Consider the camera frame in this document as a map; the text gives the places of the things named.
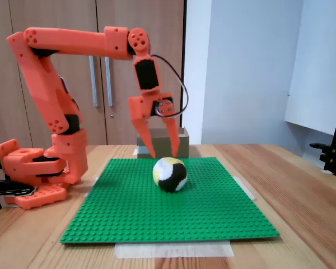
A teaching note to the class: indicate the yellow black white fabric ball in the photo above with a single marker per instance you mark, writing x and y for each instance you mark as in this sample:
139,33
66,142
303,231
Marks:
170,175

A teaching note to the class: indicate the open cardboard box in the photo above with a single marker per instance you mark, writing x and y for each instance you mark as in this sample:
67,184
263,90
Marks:
162,145

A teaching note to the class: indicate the brown wooden cabinet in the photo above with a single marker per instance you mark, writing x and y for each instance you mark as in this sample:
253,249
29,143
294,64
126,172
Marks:
142,16

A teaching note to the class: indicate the short masking tape strip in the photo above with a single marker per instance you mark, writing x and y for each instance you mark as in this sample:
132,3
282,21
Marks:
87,194
247,190

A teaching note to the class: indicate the green studded baseplate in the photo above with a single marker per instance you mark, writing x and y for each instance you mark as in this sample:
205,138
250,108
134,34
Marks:
156,218

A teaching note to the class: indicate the wide masking tape strip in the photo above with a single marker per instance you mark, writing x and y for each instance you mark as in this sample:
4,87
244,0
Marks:
170,250

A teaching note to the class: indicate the white board panel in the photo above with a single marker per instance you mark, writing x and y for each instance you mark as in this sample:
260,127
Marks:
319,84

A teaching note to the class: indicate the black camera stand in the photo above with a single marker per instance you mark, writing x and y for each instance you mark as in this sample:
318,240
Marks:
329,157

